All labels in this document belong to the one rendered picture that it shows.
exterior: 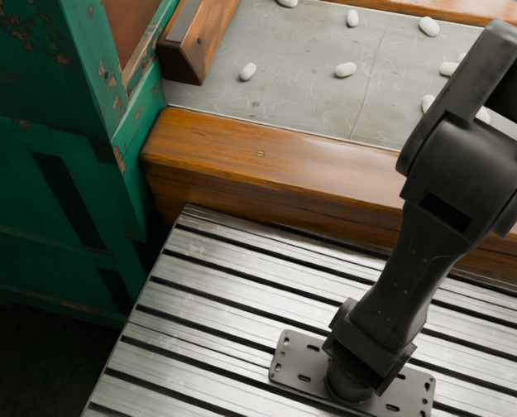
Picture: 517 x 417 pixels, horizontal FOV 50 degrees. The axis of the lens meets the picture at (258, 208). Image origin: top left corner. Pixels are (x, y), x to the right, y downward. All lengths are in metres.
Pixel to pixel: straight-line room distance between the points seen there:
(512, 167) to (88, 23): 0.43
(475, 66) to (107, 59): 0.41
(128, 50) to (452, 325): 0.55
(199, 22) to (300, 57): 0.19
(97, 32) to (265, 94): 0.33
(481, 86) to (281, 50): 0.58
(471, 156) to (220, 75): 0.58
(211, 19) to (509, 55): 0.53
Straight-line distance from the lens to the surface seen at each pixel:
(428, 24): 1.01
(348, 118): 0.86
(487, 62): 0.42
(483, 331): 0.80
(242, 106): 0.86
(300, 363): 0.73
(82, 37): 0.62
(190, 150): 0.78
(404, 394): 0.74
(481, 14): 1.05
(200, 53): 0.83
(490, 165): 0.40
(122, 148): 0.75
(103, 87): 0.67
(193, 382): 0.74
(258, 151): 0.78
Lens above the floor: 1.37
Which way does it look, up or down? 58 degrees down
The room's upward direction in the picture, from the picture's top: 1 degrees counter-clockwise
